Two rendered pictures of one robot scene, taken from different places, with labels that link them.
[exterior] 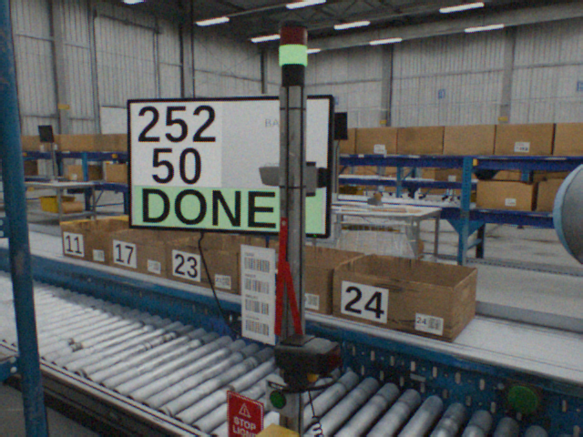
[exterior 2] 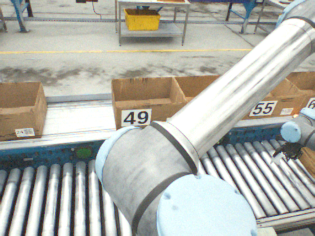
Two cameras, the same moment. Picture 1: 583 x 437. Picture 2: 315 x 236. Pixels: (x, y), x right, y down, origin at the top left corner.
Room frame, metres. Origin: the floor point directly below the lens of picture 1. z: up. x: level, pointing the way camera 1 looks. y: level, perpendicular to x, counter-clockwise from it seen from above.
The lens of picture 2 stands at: (0.30, -0.15, 1.78)
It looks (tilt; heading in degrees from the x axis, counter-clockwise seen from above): 38 degrees down; 309
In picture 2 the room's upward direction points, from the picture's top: 6 degrees clockwise
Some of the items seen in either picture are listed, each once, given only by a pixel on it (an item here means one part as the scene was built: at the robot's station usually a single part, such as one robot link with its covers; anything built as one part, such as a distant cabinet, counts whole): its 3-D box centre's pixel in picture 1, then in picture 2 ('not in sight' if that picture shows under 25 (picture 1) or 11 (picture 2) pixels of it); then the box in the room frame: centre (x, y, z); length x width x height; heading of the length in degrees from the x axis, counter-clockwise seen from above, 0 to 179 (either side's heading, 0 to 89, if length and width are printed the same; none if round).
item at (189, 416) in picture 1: (239, 387); not in sight; (1.34, 0.15, 0.72); 0.52 x 0.05 x 0.05; 146
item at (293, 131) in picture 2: not in sight; (297, 129); (0.34, -1.23, 1.12); 0.12 x 0.12 x 0.09; 80
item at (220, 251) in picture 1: (224, 260); not in sight; (1.98, 0.28, 0.96); 0.39 x 0.29 x 0.17; 56
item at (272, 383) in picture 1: (281, 396); not in sight; (0.88, 0.02, 0.95); 0.07 x 0.03 x 0.07; 56
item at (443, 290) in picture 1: (404, 292); (0, 110); (1.53, -0.38, 0.97); 0.39 x 0.29 x 0.17; 56
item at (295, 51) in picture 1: (292, 47); not in sight; (0.91, 0.00, 1.62); 0.05 x 0.05 x 0.06
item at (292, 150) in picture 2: not in sight; (292, 147); (0.33, -1.34, 0.94); 0.09 x 0.08 x 0.12; 146
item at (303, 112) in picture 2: not in sight; (306, 121); (0.33, -1.34, 1.11); 0.10 x 0.09 x 0.12; 80
